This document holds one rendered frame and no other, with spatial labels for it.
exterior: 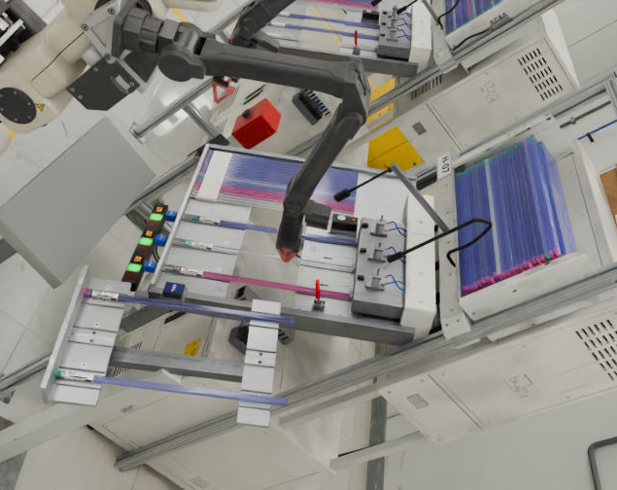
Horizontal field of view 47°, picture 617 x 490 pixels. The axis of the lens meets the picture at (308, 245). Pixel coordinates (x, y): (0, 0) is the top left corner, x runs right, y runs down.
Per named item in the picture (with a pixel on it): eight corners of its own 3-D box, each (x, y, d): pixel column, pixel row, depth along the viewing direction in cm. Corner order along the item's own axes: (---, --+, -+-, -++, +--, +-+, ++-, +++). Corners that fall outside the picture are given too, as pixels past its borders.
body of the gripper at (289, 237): (302, 229, 200) (306, 209, 195) (298, 254, 193) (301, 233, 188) (280, 226, 200) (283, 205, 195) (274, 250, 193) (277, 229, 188)
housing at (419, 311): (394, 342, 192) (405, 307, 182) (399, 226, 228) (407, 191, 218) (425, 347, 191) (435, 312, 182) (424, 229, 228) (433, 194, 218)
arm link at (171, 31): (157, 16, 146) (150, 32, 143) (205, 30, 147) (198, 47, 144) (156, 49, 154) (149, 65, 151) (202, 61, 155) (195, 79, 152)
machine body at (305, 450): (72, 427, 236) (203, 368, 206) (135, 280, 288) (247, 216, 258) (205, 514, 267) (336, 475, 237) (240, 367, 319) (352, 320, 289)
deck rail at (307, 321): (149, 306, 191) (148, 291, 187) (151, 301, 192) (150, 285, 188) (410, 348, 189) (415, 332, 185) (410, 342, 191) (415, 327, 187)
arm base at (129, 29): (131, -6, 148) (113, 18, 139) (169, 6, 148) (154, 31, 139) (128, 31, 153) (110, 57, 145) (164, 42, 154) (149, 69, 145)
